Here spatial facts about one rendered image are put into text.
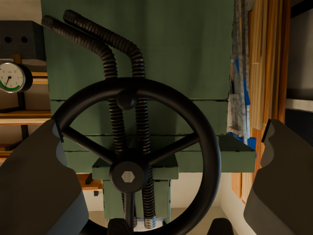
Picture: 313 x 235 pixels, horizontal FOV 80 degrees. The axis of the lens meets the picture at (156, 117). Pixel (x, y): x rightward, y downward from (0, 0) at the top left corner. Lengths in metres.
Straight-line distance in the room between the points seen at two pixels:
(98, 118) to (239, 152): 0.37
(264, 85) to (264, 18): 0.51
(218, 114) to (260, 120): 1.35
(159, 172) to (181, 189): 3.00
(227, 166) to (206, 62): 0.27
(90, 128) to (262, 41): 1.58
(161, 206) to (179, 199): 3.05
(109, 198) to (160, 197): 0.11
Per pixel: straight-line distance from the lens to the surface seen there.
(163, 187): 0.42
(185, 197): 3.49
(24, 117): 2.85
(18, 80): 0.49
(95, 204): 3.56
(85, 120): 0.50
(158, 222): 0.48
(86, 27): 0.39
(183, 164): 0.51
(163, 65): 0.46
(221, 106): 0.49
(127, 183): 0.30
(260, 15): 1.84
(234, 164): 0.54
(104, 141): 0.50
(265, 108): 1.82
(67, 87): 0.51
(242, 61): 1.35
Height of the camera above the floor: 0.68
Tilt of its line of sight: 9 degrees up
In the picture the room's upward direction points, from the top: 180 degrees clockwise
